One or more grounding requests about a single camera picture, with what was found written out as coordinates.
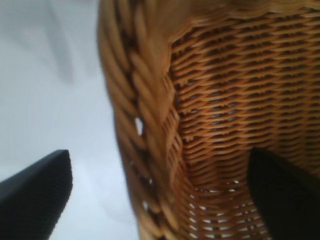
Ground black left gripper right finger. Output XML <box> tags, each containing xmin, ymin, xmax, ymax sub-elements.
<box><xmin>249</xmin><ymin>148</ymin><xmax>320</xmax><ymax>240</ymax></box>

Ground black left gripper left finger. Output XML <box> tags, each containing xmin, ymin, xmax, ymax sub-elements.
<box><xmin>0</xmin><ymin>149</ymin><xmax>74</xmax><ymax>240</ymax></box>

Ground brown woven wicker basket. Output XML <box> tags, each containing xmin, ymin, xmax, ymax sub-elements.
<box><xmin>97</xmin><ymin>0</ymin><xmax>320</xmax><ymax>240</ymax></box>

